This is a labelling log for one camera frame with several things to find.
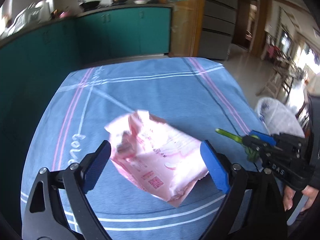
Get person's right hand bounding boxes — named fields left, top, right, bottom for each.
left=283, top=187, right=320, bottom=212

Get wooden bench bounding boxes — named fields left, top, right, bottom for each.
left=256, top=65, right=295, bottom=98

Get white dish rack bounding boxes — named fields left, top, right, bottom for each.
left=7, top=1, right=43, bottom=30

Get grey refrigerator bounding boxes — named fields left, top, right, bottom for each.
left=200, top=0, right=238, bottom=60

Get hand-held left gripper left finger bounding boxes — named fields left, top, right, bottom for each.
left=21, top=140, right=112, bottom=240

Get large pink plastic wrapper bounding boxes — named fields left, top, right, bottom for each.
left=104, top=109, right=209, bottom=208

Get black wok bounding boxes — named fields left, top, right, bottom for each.
left=79, top=0, right=101, bottom=9

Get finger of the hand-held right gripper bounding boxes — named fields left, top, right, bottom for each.
left=242, top=135, right=283, bottom=160
left=250, top=130, right=277, bottom=145

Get blue striped table cloth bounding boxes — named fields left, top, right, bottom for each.
left=21, top=57, right=270, bottom=240

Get teal lower kitchen cabinets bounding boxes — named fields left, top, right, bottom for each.
left=0, top=5, right=173, bottom=140

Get brown wooden door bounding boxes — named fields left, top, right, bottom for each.
left=232, top=0, right=258, bottom=53

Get waste bin with white liner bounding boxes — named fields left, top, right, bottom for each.
left=255, top=97, right=305, bottom=138

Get wooden framed glass door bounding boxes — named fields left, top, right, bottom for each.
left=160, top=0, right=207, bottom=58

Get green vegetable stalk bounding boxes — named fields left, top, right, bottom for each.
left=215, top=128, right=260, bottom=162

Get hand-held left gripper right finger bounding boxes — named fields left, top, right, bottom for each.
left=197, top=140, right=287, bottom=240

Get wooden dining chairs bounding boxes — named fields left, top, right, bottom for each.
left=261, top=34, right=283, bottom=60

